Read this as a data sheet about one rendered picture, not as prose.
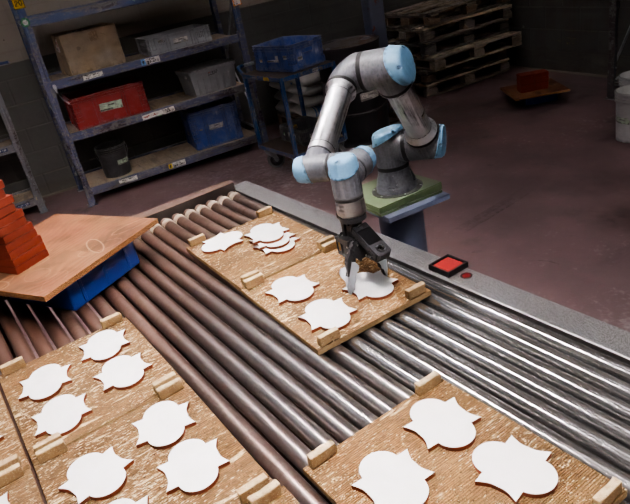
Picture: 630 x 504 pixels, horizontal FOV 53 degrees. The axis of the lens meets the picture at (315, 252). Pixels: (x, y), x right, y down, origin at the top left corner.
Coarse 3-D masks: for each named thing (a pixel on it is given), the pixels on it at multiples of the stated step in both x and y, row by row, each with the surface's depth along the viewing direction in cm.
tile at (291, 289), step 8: (280, 280) 177; (288, 280) 176; (296, 280) 175; (304, 280) 174; (272, 288) 174; (280, 288) 173; (288, 288) 172; (296, 288) 171; (304, 288) 170; (312, 288) 170; (272, 296) 171; (280, 296) 169; (288, 296) 168; (296, 296) 167; (304, 296) 167; (312, 296) 168; (280, 304) 167
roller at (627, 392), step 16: (240, 208) 240; (432, 304) 159; (448, 304) 156; (464, 320) 151; (480, 320) 148; (496, 336) 143; (512, 336) 140; (528, 352) 136; (544, 352) 134; (560, 352) 132; (560, 368) 130; (576, 368) 128; (592, 368) 126; (592, 384) 125; (608, 384) 122; (624, 384) 121; (624, 400) 119
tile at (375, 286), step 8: (368, 272) 172; (376, 272) 171; (360, 280) 169; (368, 280) 168; (376, 280) 167; (384, 280) 166; (392, 280) 166; (344, 288) 167; (360, 288) 165; (368, 288) 164; (376, 288) 164; (384, 288) 163; (392, 288) 162; (360, 296) 162; (368, 296) 161; (376, 296) 160; (384, 296) 160
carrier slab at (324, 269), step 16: (320, 256) 188; (336, 256) 186; (288, 272) 182; (304, 272) 181; (320, 272) 179; (336, 272) 177; (256, 288) 177; (320, 288) 171; (336, 288) 169; (400, 288) 163; (256, 304) 171; (272, 304) 168; (288, 304) 166; (304, 304) 165; (352, 304) 161; (368, 304) 159; (384, 304) 158; (400, 304) 157; (288, 320) 159; (352, 320) 154; (368, 320) 153; (304, 336) 152; (352, 336) 150; (320, 352) 146
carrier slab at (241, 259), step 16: (256, 224) 218; (288, 224) 213; (304, 240) 200; (208, 256) 202; (224, 256) 200; (240, 256) 198; (256, 256) 196; (272, 256) 194; (288, 256) 192; (304, 256) 190; (224, 272) 190; (240, 272) 188; (272, 272) 184; (240, 288) 180
